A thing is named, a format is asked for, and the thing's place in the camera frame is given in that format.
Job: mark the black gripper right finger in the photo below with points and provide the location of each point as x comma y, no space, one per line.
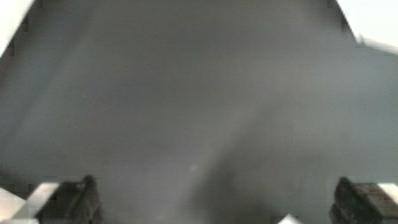
365,203

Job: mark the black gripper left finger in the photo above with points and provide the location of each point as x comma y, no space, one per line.
65,203

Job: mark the white L-shaped frame wall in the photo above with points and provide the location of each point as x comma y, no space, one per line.
372,19

